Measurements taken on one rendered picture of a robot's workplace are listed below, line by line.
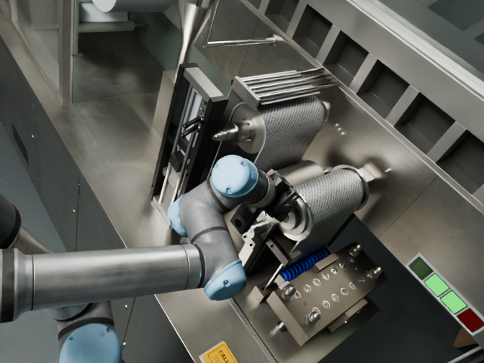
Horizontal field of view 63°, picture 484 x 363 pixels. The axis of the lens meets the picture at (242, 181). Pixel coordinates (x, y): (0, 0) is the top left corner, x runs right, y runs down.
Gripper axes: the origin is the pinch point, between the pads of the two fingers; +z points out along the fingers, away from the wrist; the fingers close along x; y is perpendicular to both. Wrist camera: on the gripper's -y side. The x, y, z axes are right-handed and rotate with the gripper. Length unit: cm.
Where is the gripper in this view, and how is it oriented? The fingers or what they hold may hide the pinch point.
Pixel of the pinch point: (279, 211)
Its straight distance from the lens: 102.7
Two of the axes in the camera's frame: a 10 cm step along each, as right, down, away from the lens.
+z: 3.9, 2.2, 9.0
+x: -5.8, -7.0, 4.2
